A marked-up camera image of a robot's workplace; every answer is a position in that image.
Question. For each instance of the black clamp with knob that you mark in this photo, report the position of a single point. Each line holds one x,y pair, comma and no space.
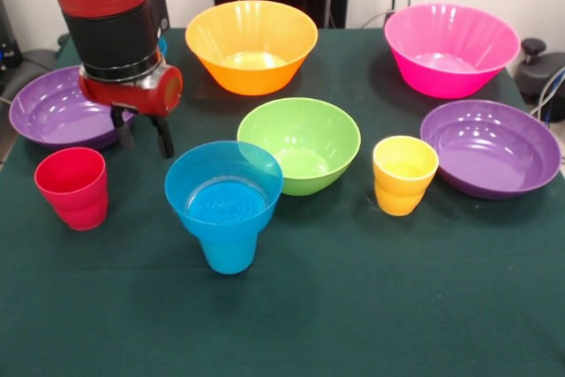
540,70

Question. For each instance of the small black table clamp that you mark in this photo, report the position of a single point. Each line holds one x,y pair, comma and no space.
62,39

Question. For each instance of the black equipment box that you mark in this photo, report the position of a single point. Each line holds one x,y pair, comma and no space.
8,50

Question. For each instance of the dark green tablecloth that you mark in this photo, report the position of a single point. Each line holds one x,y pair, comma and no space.
282,306

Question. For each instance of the orange plastic bowl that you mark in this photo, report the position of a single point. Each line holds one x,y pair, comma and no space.
251,37

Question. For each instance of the red plastic cup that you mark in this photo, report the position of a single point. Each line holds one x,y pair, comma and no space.
77,205

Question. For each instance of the purple plastic bowl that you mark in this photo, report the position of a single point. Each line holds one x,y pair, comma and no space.
490,160
44,116

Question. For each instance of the pink plastic bowl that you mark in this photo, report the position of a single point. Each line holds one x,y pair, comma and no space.
448,77

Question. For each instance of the yellow plastic cup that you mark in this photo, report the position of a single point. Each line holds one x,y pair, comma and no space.
399,196

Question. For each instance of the green plastic bowl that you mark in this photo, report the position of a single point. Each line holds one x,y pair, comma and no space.
322,130

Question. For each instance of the blue plastic cup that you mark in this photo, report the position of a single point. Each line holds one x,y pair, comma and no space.
229,258

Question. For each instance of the grey rounded base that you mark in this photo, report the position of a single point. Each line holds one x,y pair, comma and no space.
37,63

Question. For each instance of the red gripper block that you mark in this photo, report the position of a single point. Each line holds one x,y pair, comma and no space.
128,96

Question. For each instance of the small blue plastic bowl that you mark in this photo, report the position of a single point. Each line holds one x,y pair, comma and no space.
225,227
163,47

